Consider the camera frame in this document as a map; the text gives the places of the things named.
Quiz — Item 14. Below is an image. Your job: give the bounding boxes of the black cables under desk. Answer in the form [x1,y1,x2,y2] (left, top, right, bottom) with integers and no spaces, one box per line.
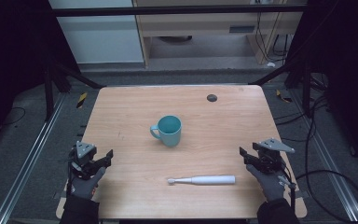
[255,3,294,64]

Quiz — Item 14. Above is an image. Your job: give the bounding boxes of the black floor cables bundle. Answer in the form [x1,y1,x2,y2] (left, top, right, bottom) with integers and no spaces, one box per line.
[274,73,331,144]

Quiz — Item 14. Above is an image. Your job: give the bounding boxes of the black metal stand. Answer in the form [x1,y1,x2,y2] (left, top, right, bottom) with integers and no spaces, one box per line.
[42,60,107,123]
[249,59,313,119]

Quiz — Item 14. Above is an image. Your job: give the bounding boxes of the thin black floor cable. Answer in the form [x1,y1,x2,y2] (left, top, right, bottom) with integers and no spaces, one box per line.
[1,106,27,127]

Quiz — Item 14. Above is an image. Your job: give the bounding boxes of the aluminium floor rail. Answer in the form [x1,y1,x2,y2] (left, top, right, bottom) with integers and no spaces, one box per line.
[0,92,68,224]
[288,89,358,224]

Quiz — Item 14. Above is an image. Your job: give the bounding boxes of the yellow black striped tape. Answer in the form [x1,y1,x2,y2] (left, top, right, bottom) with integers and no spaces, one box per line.
[76,91,89,109]
[275,89,293,104]

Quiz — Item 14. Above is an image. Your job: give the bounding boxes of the white electric toothbrush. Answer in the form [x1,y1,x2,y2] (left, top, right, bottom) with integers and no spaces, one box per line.
[166,175,237,187]

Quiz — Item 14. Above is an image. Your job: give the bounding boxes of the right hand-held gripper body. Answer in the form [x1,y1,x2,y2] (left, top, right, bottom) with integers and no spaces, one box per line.
[251,137,296,175]

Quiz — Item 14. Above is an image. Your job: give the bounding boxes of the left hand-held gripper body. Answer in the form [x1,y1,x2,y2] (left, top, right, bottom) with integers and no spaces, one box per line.
[69,140,106,181]

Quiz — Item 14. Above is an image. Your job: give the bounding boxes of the dark curtain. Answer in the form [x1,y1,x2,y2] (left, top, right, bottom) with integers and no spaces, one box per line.
[283,0,358,172]
[0,0,81,153]

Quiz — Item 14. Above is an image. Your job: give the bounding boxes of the black horizontal frame bar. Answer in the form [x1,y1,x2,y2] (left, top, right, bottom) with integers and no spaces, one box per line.
[50,5,308,18]

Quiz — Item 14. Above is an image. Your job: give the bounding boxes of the white cabinet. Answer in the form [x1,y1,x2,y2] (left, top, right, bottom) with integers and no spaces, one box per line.
[48,0,145,65]

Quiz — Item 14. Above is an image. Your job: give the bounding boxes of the teal mug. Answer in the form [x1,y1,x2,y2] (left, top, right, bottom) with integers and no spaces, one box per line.
[149,115,184,147]

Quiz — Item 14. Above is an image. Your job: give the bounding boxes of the person's left hand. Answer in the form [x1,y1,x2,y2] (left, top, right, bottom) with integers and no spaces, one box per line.
[69,166,107,201]

